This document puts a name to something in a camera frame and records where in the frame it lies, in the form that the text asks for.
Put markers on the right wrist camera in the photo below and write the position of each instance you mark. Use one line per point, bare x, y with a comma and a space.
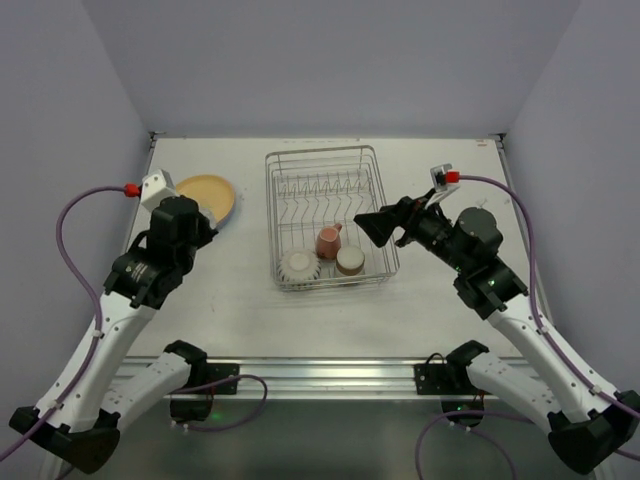
442, 187

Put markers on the wire dish rack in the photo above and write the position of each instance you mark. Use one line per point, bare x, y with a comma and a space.
308, 190

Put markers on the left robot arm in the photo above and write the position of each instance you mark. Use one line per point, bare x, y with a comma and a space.
81, 417

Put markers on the white brown cup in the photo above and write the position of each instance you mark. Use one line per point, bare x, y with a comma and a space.
350, 260

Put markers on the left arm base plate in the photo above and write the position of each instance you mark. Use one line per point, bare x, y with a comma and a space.
210, 379

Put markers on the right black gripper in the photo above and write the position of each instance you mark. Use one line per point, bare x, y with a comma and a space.
405, 220

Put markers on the aluminium mounting rail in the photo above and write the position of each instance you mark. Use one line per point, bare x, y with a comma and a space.
329, 378

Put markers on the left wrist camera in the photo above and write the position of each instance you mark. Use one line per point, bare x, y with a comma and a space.
156, 187

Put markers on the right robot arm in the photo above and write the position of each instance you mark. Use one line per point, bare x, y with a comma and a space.
585, 417

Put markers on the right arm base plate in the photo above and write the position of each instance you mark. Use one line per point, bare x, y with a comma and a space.
442, 379

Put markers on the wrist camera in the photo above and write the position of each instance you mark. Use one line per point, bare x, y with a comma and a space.
156, 187
442, 187

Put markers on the yellow plate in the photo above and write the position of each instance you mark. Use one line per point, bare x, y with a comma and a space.
213, 193

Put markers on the pink mug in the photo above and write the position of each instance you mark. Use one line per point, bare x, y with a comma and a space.
328, 242

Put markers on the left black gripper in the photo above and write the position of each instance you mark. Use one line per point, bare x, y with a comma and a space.
201, 228

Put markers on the white striped bowl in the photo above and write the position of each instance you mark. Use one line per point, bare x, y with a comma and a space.
298, 267

